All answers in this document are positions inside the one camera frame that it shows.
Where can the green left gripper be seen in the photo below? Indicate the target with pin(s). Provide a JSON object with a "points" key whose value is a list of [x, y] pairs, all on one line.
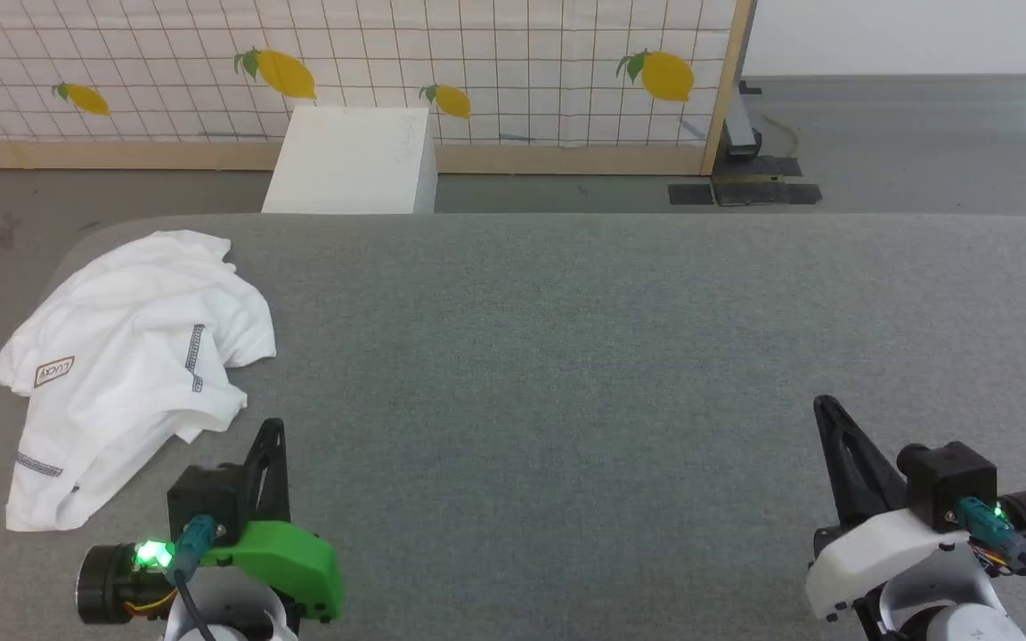
{"points": [[290, 556]]}

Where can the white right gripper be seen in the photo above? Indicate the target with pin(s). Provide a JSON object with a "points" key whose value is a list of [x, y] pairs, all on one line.
{"points": [[869, 552]]}

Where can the white t-shirt grey stitching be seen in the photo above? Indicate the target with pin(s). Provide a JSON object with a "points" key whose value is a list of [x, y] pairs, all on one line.
{"points": [[121, 356]]}

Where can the large black floor plate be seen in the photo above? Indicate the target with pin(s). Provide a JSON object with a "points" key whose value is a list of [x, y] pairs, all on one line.
{"points": [[762, 189]]}

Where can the small black floor mat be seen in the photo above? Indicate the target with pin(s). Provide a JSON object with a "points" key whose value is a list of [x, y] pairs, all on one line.
{"points": [[691, 193]]}

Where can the white cube box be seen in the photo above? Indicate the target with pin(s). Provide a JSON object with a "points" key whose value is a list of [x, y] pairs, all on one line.
{"points": [[344, 160]]}

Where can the lemon print partition screen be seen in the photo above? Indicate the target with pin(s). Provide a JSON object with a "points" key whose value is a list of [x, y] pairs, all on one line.
{"points": [[388, 53]]}

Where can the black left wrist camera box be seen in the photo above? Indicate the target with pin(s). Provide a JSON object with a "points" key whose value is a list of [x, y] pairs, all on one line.
{"points": [[206, 494]]}

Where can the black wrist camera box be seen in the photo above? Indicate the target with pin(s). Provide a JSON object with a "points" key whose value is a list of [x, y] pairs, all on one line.
{"points": [[206, 494], [949, 476]]}

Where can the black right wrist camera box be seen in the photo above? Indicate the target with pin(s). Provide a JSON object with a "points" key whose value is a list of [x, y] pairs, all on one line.
{"points": [[949, 476]]}

